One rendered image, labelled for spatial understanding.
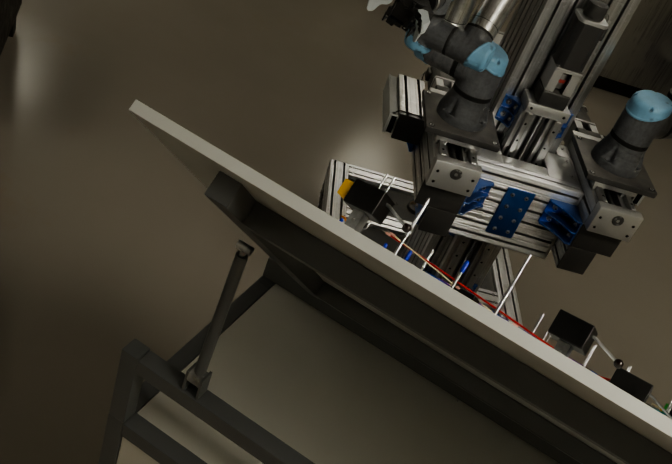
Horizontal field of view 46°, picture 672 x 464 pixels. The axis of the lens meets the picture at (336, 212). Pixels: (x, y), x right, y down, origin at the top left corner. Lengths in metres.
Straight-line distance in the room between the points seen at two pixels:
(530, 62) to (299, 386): 1.19
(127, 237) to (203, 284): 0.38
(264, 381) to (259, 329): 0.16
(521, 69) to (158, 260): 1.62
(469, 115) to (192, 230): 1.54
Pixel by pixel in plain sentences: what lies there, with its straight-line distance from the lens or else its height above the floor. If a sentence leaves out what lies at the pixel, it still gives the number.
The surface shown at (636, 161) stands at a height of 1.22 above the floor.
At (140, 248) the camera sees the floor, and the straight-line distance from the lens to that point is 3.28.
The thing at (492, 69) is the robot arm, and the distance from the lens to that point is 2.23.
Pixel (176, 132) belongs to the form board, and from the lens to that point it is 1.09.
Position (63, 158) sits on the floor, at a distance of 3.68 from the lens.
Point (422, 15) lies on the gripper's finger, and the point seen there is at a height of 1.58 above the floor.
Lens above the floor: 2.19
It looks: 36 degrees down
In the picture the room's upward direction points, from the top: 21 degrees clockwise
